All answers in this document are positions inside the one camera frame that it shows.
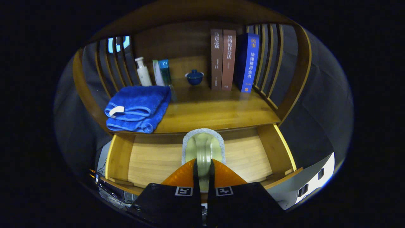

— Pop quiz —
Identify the folded blue towel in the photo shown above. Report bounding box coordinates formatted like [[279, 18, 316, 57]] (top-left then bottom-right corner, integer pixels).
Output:
[[104, 85, 171, 134]]

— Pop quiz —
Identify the white and green box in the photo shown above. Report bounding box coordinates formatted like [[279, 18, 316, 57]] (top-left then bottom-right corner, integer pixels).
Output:
[[153, 60, 165, 86]]

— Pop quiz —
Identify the white panel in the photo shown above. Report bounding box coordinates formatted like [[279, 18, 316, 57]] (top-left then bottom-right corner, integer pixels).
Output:
[[272, 152, 335, 210]]

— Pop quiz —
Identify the green scrub brush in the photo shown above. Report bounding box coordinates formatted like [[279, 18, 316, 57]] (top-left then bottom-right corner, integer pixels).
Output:
[[182, 128, 226, 192]]

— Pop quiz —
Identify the white pump bottle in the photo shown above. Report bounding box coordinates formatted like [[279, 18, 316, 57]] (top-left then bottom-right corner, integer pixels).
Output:
[[135, 57, 153, 87]]

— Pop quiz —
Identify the wooden countertop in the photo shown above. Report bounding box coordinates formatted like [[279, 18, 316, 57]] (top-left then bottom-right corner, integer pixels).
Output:
[[104, 79, 281, 134]]

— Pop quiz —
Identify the wooden cabinet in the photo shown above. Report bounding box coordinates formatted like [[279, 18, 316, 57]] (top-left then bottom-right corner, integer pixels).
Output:
[[72, 0, 312, 203]]

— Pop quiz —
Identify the blue book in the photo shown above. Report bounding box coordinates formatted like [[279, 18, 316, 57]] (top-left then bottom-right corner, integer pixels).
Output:
[[236, 33, 260, 93]]

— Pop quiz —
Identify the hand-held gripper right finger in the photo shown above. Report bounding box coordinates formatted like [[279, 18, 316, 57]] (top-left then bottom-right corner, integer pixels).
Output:
[[207, 158, 285, 228]]

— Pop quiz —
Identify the dark brown book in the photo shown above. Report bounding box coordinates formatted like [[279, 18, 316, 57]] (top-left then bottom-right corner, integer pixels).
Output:
[[210, 29, 223, 91]]

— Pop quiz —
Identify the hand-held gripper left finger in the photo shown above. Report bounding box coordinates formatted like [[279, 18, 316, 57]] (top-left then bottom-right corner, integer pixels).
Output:
[[128, 158, 203, 228]]

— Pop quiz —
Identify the reddish brown book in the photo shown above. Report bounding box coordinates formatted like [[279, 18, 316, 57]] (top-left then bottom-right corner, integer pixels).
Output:
[[221, 29, 236, 92]]

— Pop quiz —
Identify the wooden drawer with black knob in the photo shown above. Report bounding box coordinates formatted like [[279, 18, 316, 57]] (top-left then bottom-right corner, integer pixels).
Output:
[[104, 123, 304, 203]]

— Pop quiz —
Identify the blue lidded teacup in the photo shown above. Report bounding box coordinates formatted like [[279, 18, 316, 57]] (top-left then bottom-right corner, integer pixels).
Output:
[[185, 69, 204, 86]]

